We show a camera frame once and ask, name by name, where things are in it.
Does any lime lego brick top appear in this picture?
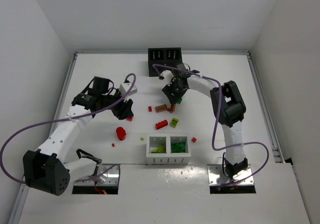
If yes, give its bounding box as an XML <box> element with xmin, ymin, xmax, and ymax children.
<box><xmin>156</xmin><ymin>145</ymin><xmax>166</xmax><ymax>153</ymax></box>

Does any white two-compartment container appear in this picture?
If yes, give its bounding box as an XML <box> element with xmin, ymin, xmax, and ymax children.
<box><xmin>146</xmin><ymin>133</ymin><xmax>191</xmax><ymax>165</ymax></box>

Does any black two-compartment container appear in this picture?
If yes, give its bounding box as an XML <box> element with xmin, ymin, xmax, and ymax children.
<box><xmin>148</xmin><ymin>48</ymin><xmax>185</xmax><ymax>77</ymax></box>

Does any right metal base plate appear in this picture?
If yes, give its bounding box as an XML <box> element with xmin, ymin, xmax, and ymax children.
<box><xmin>207</xmin><ymin>165</ymin><xmax>255</xmax><ymax>186</ymax></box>

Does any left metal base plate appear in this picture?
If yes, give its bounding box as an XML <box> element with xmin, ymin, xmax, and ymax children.
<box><xmin>74</xmin><ymin>164</ymin><xmax>121</xmax><ymax>186</ymax></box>

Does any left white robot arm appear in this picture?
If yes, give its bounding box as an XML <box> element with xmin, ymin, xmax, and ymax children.
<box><xmin>22</xmin><ymin>77</ymin><xmax>137</xmax><ymax>196</ymax></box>

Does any red oval lego piece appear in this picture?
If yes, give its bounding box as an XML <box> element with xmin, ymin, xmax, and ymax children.
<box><xmin>116</xmin><ymin>127</ymin><xmax>127</xmax><ymax>141</ymax></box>

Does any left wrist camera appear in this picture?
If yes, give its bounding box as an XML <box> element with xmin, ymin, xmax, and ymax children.
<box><xmin>119</xmin><ymin>82</ymin><xmax>138</xmax><ymax>96</ymax></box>

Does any red long lego brick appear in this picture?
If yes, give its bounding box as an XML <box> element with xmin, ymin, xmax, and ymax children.
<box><xmin>155</xmin><ymin>120</ymin><xmax>168</xmax><ymax>130</ymax></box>

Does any brown flat lego plate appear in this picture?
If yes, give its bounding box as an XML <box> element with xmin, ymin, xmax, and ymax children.
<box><xmin>154</xmin><ymin>104</ymin><xmax>168</xmax><ymax>113</ymax></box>

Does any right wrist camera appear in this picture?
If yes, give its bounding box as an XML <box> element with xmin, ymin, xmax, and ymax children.
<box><xmin>159</xmin><ymin>70</ymin><xmax>175</xmax><ymax>84</ymax></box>

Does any dark green lego brick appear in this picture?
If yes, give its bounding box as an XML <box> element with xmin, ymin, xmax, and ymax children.
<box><xmin>171</xmin><ymin>143</ymin><xmax>186</xmax><ymax>153</ymax></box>

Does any metal base plate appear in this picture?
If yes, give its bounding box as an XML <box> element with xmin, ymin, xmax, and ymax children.
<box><xmin>74</xmin><ymin>164</ymin><xmax>121</xmax><ymax>186</ymax></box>
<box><xmin>207</xmin><ymin>165</ymin><xmax>255</xmax><ymax>186</ymax></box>

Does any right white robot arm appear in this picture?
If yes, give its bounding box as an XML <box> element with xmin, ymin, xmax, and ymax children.
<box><xmin>159</xmin><ymin>67</ymin><xmax>248</xmax><ymax>180</ymax></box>

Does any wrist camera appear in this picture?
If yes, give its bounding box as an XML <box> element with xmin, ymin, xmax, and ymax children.
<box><xmin>119</xmin><ymin>82</ymin><xmax>138</xmax><ymax>96</ymax></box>
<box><xmin>159</xmin><ymin>70</ymin><xmax>175</xmax><ymax>84</ymax></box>

